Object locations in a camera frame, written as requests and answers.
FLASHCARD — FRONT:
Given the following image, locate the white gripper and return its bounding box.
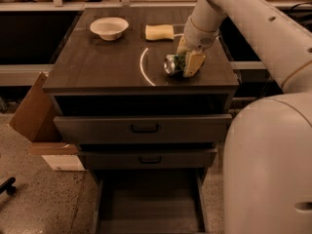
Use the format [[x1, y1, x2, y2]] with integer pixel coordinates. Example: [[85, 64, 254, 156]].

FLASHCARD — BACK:
[[176, 17, 219, 78]]

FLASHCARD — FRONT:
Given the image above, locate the green soda can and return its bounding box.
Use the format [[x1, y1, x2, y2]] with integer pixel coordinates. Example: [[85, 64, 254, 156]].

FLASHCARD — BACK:
[[164, 54, 185, 75]]

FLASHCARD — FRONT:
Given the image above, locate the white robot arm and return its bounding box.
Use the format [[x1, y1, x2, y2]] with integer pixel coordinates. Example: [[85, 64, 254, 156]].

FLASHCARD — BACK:
[[184, 0, 312, 234]]

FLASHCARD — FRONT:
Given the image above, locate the grey top drawer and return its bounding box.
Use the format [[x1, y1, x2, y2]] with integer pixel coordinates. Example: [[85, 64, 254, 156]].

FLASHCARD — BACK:
[[54, 114, 232, 145]]

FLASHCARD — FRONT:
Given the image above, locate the grey drawer cabinet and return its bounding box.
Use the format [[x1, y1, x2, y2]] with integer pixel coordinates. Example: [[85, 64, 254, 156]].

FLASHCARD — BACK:
[[42, 7, 241, 234]]

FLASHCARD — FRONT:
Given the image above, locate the grey middle drawer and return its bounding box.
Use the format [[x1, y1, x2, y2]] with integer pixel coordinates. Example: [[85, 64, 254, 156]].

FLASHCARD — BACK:
[[78, 148, 216, 170]]

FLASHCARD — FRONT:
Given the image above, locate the grey open bottom drawer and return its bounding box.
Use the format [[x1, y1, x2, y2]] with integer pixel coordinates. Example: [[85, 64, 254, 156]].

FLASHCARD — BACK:
[[92, 169, 209, 234]]

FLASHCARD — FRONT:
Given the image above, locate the yellow sponge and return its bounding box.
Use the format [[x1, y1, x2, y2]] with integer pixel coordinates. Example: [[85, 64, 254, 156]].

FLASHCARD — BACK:
[[145, 24, 174, 41]]

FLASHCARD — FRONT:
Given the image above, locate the white bowl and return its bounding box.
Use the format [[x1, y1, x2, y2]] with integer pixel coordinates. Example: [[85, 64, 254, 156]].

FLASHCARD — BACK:
[[90, 18, 129, 41]]

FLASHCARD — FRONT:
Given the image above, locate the brown cardboard box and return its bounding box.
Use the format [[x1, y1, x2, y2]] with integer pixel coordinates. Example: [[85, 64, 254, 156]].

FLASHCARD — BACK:
[[9, 73, 85, 172]]

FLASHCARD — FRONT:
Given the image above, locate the black chair caster left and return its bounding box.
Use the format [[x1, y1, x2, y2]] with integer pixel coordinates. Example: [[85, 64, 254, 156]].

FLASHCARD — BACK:
[[0, 177, 17, 195]]

